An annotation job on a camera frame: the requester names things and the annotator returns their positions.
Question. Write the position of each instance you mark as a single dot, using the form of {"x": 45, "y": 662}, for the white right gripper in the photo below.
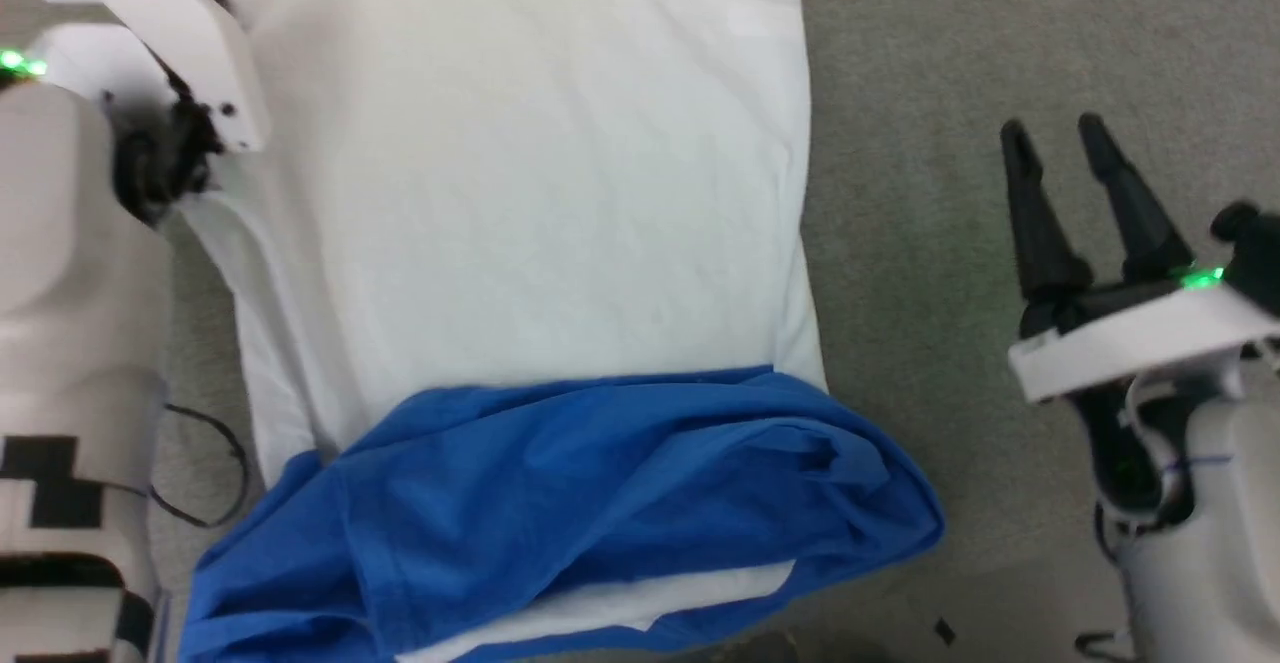
{"x": 1130, "y": 343}

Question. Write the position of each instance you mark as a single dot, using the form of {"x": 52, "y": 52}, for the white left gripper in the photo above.
{"x": 190, "y": 43}

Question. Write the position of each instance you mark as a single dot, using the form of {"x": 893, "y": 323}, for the blue and white long-sleeve shirt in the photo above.
{"x": 520, "y": 193}

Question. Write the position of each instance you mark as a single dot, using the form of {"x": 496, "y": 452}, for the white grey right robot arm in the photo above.
{"x": 1220, "y": 523}

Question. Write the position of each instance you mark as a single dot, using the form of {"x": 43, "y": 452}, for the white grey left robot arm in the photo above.
{"x": 60, "y": 293}

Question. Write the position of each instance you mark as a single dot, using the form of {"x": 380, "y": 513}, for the grey fabric sofa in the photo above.
{"x": 950, "y": 93}

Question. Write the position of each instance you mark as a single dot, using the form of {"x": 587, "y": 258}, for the small dark scrap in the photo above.
{"x": 943, "y": 631}

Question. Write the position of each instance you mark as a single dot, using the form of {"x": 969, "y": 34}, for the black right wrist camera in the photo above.
{"x": 1250, "y": 243}

